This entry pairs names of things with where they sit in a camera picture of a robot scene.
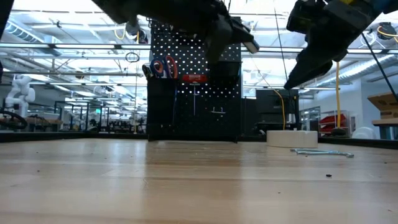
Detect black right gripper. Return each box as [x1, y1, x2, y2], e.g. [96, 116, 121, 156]
[283, 0, 384, 91]

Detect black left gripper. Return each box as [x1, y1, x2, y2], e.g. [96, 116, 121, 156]
[174, 0, 250, 65]

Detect red T-handle hex key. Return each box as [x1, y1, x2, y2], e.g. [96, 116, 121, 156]
[182, 73, 208, 116]

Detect blue orange handled scissors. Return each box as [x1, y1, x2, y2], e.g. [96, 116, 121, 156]
[149, 55, 179, 80]

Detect white tape roll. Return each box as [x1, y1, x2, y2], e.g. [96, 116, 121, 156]
[266, 129, 318, 149]

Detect chrome ratchet black handle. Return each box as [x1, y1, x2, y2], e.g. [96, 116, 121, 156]
[142, 63, 154, 78]

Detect black metal pegboard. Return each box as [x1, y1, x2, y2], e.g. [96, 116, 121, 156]
[146, 18, 243, 143]

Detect wide black pegboard bin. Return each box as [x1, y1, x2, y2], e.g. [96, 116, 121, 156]
[207, 60, 242, 87]

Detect black cabinet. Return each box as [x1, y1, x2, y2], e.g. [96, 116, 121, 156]
[255, 88, 301, 131]

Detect red storage bins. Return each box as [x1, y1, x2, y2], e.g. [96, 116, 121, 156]
[318, 113, 348, 133]

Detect black round puck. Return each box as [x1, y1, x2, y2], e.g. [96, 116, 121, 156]
[330, 126, 348, 136]

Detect white dome object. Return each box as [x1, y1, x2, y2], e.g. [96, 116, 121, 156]
[351, 126, 377, 140]

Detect dark short metal bar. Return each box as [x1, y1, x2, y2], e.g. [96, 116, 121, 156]
[290, 147, 355, 159]

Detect tall black pegboard bin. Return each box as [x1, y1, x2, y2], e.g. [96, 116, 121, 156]
[146, 77, 178, 141]

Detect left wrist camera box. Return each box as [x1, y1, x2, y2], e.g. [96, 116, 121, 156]
[244, 39, 261, 54]

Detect yellow cord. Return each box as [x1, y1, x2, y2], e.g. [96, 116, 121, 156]
[335, 60, 342, 129]

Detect curved yellow cable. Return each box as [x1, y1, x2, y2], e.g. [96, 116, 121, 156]
[272, 88, 286, 131]

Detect thin black diagonal cable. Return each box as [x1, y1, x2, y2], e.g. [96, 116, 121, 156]
[360, 32, 398, 103]

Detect ceiling cable reel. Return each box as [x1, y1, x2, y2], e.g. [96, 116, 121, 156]
[376, 21, 398, 40]

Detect black hanging ring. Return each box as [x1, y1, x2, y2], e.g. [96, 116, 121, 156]
[124, 52, 141, 63]

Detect black aluminium table frame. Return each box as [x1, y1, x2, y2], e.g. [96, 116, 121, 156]
[0, 131, 398, 150]

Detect black curved hose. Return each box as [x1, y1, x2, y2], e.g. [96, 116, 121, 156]
[0, 110, 28, 130]

